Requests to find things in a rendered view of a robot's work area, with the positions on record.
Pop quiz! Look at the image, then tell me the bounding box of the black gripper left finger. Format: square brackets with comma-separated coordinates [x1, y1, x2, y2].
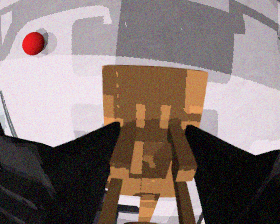
[0, 122, 121, 224]

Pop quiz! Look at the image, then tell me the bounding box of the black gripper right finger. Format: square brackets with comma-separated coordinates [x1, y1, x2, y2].
[184, 124, 280, 224]

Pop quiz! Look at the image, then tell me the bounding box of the dark red ball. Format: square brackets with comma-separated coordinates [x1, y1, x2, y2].
[22, 32, 45, 56]

